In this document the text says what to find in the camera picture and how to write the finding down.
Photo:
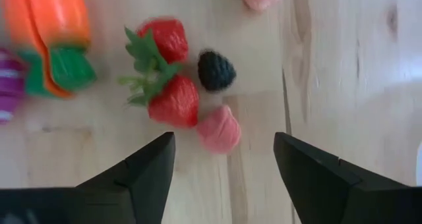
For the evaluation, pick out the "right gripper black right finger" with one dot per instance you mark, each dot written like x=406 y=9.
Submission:
x=329 y=191

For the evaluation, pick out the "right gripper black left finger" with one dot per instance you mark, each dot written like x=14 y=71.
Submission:
x=132 y=191

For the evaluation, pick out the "red toy strawberry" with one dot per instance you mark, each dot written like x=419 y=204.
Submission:
x=176 y=102
x=168 y=39

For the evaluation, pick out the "purple striped toy fruit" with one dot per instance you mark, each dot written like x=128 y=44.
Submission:
x=10 y=82

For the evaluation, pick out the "orange toy carrot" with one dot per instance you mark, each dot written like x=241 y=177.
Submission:
x=56 y=23

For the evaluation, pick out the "black toy blackberry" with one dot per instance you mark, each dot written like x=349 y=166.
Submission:
x=216 y=70

